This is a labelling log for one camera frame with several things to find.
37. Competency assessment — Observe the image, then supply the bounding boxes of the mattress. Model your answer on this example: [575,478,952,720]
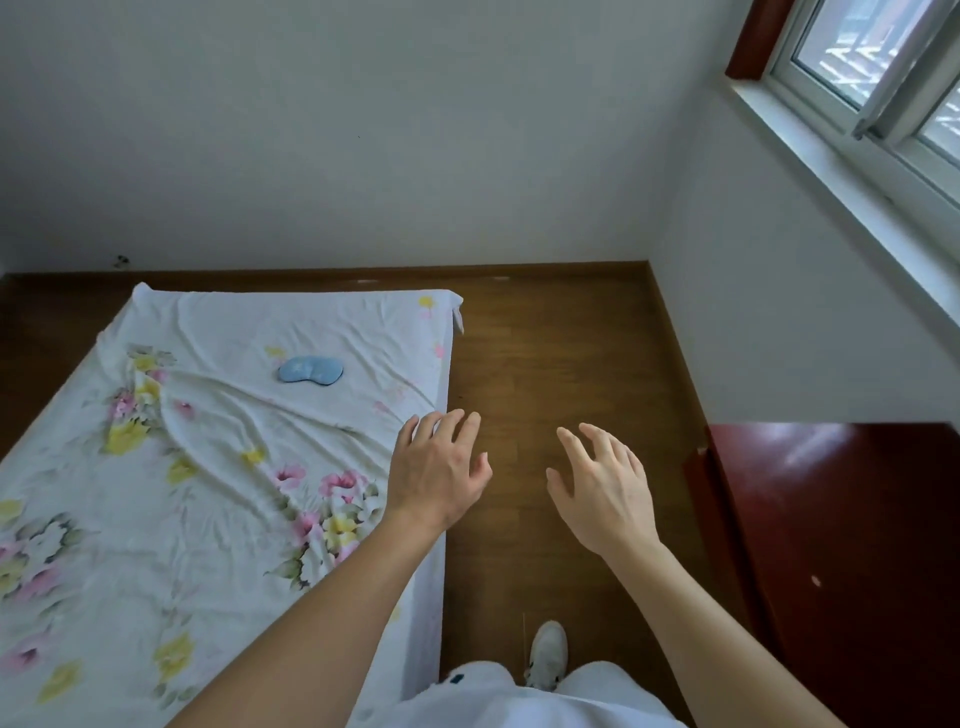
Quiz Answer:
[401,300,460,702]

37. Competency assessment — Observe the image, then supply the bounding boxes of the person's right forearm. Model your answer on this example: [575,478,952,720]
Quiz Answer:
[603,541,849,728]

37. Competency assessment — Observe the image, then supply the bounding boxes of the white trousers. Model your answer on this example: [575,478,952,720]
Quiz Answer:
[372,660,687,728]

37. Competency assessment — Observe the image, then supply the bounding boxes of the dark red wooden cabinet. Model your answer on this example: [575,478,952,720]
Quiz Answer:
[684,422,960,728]

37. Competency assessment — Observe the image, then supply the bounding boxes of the person's right hand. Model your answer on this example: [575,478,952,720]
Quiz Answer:
[545,423,662,560]

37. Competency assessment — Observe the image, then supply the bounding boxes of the blue sleep eye mask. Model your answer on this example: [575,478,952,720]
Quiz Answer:
[277,355,345,387]

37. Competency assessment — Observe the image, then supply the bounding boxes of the white sneaker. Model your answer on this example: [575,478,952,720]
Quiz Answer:
[524,620,570,692]

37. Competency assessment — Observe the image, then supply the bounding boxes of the person's left hand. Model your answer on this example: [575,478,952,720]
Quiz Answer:
[383,408,494,534]

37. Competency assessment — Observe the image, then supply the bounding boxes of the dark red wooden curtain box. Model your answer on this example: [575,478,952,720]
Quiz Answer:
[724,0,796,81]

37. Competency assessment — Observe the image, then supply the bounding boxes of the person's left forearm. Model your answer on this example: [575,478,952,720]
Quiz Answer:
[166,510,444,728]

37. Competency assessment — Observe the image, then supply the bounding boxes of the white floral bed sheet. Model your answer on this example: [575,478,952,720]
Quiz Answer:
[0,282,465,728]

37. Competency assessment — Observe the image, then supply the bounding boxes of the white framed window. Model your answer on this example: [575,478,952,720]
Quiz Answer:
[763,0,960,249]

